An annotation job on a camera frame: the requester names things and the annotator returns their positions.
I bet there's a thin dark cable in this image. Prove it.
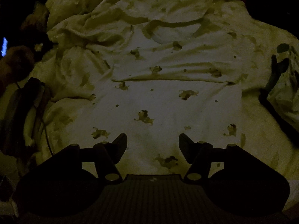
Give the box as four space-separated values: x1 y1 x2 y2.
14 80 55 157

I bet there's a black-trimmed printed garment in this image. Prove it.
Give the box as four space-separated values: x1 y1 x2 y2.
259 43 299 134

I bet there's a wrinkled pale bed sheet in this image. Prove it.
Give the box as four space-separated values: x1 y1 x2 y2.
0 0 299 182

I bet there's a dark cloth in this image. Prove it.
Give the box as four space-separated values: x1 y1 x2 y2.
0 77 52 158

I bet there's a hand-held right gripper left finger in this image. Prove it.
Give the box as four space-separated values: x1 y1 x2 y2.
50 133 128 184

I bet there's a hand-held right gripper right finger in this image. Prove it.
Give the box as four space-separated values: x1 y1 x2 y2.
178 133 258 184

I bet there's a white printed small garment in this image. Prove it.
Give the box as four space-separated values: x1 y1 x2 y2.
65 27 247 176

